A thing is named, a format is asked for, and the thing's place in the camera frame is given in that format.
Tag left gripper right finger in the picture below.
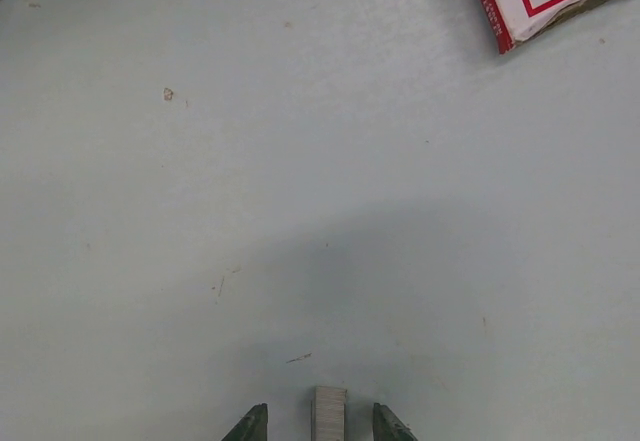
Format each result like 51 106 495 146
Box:
372 403 417 441

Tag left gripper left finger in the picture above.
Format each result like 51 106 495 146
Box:
222 403 268 441

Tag grey staple strip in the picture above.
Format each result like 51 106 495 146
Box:
311 386 347 441

